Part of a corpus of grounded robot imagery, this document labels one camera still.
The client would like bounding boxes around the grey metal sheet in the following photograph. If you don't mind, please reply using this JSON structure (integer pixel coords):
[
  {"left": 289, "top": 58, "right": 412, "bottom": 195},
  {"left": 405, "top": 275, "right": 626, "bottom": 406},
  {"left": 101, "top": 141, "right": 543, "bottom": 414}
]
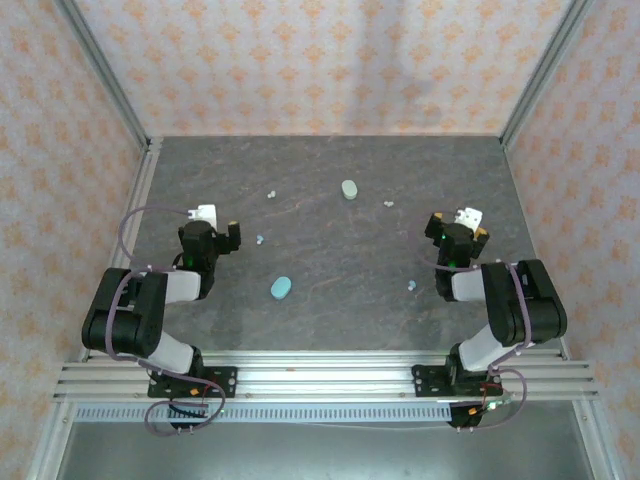
[{"left": 54, "top": 422, "right": 596, "bottom": 480}]

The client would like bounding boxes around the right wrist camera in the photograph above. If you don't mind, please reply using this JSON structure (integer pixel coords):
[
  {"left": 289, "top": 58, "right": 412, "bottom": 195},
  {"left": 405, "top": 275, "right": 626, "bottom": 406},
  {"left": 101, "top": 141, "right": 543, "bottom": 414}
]
[{"left": 455, "top": 206, "right": 484, "bottom": 231}]

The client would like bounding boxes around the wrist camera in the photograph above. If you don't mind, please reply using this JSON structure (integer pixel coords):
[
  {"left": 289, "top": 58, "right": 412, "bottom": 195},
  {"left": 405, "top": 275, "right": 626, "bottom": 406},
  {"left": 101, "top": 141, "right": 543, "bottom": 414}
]
[
  {"left": 455, "top": 206, "right": 484, "bottom": 231},
  {"left": 188, "top": 203, "right": 219, "bottom": 226}
]

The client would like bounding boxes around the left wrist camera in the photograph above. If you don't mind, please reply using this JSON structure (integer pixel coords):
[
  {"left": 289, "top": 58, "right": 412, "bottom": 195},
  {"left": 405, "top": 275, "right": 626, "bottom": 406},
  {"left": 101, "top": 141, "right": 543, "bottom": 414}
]
[{"left": 188, "top": 203, "right": 219, "bottom": 226}]

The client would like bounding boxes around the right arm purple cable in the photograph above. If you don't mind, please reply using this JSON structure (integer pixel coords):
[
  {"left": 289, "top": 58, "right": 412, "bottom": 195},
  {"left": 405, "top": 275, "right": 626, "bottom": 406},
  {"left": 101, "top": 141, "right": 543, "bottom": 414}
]
[{"left": 410, "top": 212, "right": 530, "bottom": 434}]

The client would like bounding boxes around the aluminium side rail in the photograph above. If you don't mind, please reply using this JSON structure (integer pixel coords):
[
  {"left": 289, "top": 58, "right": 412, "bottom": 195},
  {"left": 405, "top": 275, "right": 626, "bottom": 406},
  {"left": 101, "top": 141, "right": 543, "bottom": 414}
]
[
  {"left": 499, "top": 134, "right": 624, "bottom": 480},
  {"left": 27, "top": 137, "right": 164, "bottom": 480}
]

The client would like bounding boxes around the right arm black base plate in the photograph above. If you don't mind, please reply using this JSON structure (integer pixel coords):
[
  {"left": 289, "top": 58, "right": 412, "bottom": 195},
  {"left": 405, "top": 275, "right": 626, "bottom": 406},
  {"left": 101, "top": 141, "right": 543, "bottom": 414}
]
[{"left": 412, "top": 364, "right": 501, "bottom": 400}]

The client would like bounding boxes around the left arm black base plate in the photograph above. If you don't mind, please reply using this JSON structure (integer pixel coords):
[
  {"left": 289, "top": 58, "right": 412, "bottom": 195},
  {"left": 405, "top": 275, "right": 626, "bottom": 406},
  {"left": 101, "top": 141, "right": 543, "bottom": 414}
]
[{"left": 147, "top": 366, "right": 238, "bottom": 400}]

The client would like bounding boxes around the aluminium mounting rail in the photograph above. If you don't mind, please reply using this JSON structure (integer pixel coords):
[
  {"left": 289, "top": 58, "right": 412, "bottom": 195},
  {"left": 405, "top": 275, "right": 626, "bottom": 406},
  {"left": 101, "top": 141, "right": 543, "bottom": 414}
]
[{"left": 52, "top": 349, "right": 601, "bottom": 401}]

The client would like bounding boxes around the aluminium frame post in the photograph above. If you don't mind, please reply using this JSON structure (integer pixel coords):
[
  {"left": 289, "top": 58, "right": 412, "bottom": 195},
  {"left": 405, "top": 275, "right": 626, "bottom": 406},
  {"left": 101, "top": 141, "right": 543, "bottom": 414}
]
[
  {"left": 499, "top": 0, "right": 596, "bottom": 146},
  {"left": 53, "top": 0, "right": 151, "bottom": 149}
]

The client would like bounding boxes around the slotted grey cable duct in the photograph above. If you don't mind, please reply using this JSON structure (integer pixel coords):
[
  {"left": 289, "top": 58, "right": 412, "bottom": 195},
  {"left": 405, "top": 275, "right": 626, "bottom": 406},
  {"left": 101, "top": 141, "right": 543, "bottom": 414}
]
[{"left": 74, "top": 403, "right": 454, "bottom": 424}]

